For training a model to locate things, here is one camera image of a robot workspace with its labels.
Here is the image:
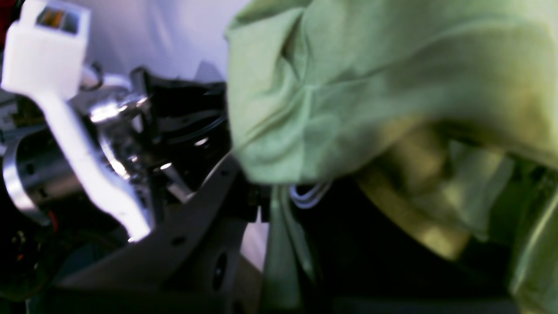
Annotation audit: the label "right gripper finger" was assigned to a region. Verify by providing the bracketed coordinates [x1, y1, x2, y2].
[44, 156, 270, 314]

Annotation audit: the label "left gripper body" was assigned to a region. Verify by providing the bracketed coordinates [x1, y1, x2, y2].
[2, 68, 231, 227]

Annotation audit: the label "green t-shirt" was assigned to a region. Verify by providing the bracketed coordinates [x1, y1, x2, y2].
[226, 0, 557, 314]

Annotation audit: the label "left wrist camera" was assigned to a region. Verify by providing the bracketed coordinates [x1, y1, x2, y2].
[1, 0, 92, 100]

